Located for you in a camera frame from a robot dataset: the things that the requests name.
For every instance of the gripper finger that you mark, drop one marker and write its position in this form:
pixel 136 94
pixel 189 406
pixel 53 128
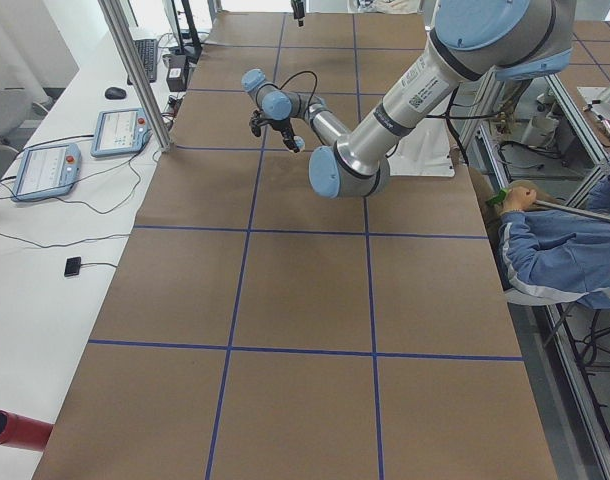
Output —
pixel 289 142

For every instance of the red bottle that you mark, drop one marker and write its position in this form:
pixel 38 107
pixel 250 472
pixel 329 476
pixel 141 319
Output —
pixel 17 431

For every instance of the black computer mouse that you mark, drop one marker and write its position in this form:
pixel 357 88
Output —
pixel 115 93

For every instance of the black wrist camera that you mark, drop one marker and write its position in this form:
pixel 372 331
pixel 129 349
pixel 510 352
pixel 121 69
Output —
pixel 257 121

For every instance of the far blue teach pendant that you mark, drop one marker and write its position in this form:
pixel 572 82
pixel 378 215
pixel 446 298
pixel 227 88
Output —
pixel 120 132

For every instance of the blue teach pendant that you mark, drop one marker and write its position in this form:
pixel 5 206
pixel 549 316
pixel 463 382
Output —
pixel 46 172
pixel 120 132

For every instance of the black keyboard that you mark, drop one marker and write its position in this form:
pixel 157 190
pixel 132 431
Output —
pixel 147 49

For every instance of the black box with label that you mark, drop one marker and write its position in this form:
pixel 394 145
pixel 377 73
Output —
pixel 177 73

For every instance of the aluminium frame post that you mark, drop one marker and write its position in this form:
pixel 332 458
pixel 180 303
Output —
pixel 121 34

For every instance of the small black square device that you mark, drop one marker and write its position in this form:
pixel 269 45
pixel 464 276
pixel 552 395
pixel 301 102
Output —
pixel 72 266

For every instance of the white camera pole with base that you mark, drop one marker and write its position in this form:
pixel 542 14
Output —
pixel 425 152

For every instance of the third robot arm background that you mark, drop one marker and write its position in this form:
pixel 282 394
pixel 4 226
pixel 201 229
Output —
pixel 596 100

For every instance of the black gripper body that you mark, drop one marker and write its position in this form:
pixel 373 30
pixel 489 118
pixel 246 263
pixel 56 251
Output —
pixel 298 10
pixel 283 131

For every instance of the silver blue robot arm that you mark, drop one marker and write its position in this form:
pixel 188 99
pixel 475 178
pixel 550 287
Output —
pixel 518 40

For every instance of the person in blue sweater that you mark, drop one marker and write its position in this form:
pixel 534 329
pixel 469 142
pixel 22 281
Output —
pixel 545 253

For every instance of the near blue teach pendant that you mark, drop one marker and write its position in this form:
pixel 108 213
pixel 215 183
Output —
pixel 46 172

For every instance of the blue white call bell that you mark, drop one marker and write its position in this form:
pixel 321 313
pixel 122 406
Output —
pixel 299 144

